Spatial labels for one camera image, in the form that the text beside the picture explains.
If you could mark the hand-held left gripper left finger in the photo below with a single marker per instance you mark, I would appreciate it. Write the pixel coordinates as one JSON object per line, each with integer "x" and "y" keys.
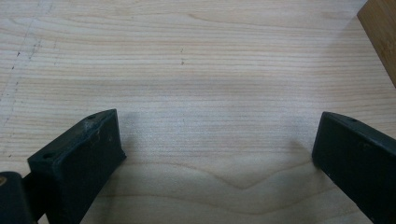
{"x": 77, "y": 168}

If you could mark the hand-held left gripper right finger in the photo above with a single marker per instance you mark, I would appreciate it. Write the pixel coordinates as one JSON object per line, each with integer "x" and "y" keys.
{"x": 358, "y": 161}

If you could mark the brown wooden board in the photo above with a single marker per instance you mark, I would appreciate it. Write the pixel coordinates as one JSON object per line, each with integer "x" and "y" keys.
{"x": 381, "y": 34}

